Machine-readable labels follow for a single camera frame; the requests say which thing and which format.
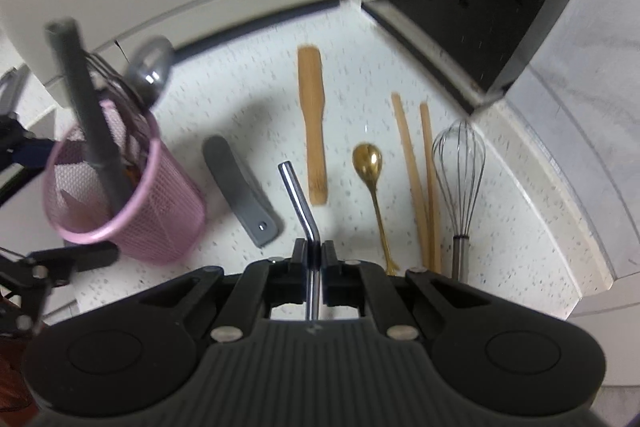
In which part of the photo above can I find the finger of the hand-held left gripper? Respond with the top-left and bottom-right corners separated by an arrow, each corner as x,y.
0,240 -> 119,339
0,112 -> 56,208

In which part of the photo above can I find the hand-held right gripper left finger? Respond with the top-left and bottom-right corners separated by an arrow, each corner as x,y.
140,238 -> 313,343

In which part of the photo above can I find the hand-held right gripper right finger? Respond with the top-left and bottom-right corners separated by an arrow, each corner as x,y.
321,240 -> 494,343

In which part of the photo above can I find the bent steel straw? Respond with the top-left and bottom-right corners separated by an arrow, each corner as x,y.
277,161 -> 323,322

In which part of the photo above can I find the pink mesh utensil holder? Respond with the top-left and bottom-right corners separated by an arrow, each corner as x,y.
42,99 -> 207,265

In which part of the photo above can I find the wooden-handled steel fork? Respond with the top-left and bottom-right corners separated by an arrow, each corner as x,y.
85,49 -> 153,188

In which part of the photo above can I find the bamboo spatula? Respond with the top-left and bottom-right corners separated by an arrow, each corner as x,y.
297,46 -> 331,206

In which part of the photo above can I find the gold spoon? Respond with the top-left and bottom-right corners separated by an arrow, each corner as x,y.
351,143 -> 401,277

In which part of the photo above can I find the bamboo chopstick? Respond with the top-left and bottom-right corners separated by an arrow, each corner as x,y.
391,93 -> 432,269
419,102 -> 443,274

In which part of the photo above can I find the steel ladle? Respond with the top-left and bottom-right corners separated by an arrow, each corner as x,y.
124,36 -> 173,105

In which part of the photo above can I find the grey long-handled utensil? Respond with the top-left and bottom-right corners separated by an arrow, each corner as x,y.
44,17 -> 135,214

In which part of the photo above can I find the grey spatula handle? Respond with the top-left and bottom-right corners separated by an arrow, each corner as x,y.
201,135 -> 285,249

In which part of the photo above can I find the steel wire whisk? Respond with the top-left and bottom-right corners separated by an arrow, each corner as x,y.
431,119 -> 487,283

